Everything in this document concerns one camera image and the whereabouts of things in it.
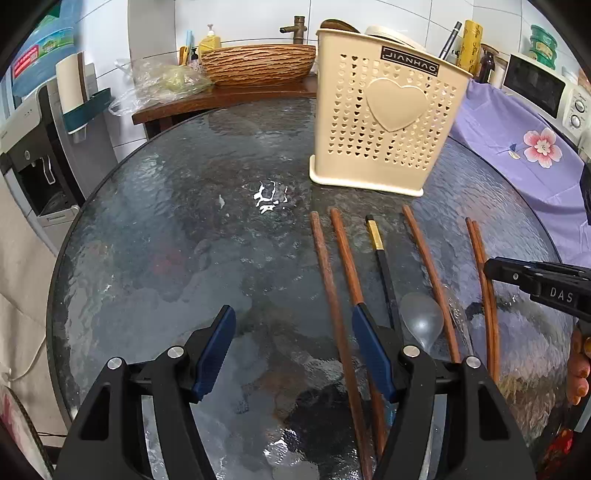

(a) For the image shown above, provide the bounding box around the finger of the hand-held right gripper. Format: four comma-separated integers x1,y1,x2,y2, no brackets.
483,257,591,296

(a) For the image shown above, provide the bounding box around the stack of green bowls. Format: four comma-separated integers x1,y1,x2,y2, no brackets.
528,24,560,71

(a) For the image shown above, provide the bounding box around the black chopstick gold band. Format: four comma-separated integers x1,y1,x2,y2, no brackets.
365,215,402,330

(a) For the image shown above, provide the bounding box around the bronze faucet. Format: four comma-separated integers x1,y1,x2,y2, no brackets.
280,16,308,46

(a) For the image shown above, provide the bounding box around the white plate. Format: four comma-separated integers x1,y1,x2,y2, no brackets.
365,25,431,52

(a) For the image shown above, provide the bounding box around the brown ribbed basin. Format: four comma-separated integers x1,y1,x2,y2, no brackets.
199,44,318,86

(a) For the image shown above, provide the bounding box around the white microwave oven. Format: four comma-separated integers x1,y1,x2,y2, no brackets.
501,52,591,149

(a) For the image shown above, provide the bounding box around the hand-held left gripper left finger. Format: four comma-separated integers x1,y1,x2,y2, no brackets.
54,305,237,480

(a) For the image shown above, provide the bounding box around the beige perforated utensil holder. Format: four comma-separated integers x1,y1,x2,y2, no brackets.
308,28,475,198

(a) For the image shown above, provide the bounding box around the purple flower print cloth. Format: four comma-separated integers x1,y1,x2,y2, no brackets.
449,78,591,269

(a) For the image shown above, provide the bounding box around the clear plastic bag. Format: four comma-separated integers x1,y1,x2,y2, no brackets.
108,58,216,116

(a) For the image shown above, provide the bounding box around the translucent grey plastic spoon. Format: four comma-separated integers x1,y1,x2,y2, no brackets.
399,292,445,358

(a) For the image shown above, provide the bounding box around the person's foot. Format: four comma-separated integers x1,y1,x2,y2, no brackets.
569,322,591,407

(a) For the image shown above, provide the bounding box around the white water dispenser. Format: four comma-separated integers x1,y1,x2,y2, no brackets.
0,83,88,232

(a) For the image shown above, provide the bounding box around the teal wall holder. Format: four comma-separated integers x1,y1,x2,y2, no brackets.
62,88,114,136

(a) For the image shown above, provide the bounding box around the brown glass bottle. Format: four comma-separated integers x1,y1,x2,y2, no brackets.
478,44,498,85

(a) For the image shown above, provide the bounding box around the yellow soap dispenser bottle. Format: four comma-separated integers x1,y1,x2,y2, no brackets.
198,23,223,54

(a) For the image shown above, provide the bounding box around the black rod silver tip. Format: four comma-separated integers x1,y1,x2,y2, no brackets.
438,21,463,61

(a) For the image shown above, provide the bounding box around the blue water jug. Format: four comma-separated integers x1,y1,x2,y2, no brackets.
10,0,78,99

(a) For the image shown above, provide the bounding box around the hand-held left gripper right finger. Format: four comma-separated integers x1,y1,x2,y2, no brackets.
353,302,539,480

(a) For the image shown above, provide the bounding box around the yellow foil roll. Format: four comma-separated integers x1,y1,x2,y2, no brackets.
455,19,484,75

